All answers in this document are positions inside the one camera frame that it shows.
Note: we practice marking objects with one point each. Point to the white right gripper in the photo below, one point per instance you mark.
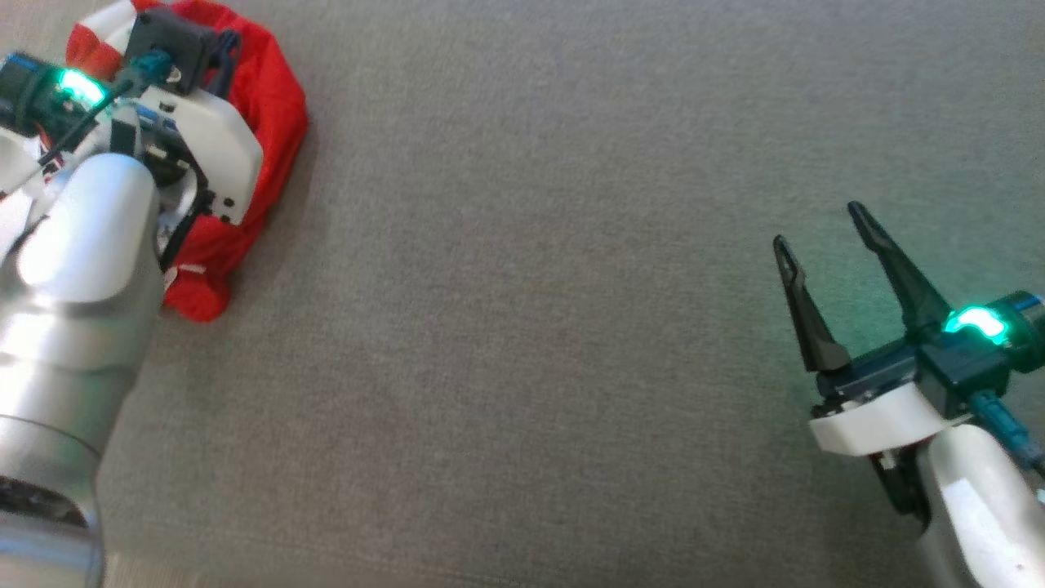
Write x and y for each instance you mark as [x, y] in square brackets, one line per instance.
[882, 416]

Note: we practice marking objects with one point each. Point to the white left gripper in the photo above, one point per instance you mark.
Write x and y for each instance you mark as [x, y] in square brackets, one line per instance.
[208, 147]

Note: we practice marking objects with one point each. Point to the red shorts with white waistband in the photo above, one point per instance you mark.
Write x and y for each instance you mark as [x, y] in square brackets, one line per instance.
[277, 106]

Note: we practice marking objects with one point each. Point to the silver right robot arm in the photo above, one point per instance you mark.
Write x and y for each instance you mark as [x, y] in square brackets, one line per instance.
[980, 523]

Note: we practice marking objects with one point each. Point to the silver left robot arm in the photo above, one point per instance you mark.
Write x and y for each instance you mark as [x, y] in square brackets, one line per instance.
[73, 327]

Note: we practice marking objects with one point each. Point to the wide grey sofa seat cushion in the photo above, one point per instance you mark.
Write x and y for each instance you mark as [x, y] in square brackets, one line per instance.
[522, 327]

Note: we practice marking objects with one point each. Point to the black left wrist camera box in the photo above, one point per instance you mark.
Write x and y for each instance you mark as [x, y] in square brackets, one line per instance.
[175, 41]

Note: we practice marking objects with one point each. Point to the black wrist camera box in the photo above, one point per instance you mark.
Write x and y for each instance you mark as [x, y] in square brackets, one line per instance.
[963, 371]
[175, 41]

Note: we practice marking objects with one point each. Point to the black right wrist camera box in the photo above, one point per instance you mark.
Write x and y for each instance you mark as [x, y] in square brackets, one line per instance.
[963, 371]

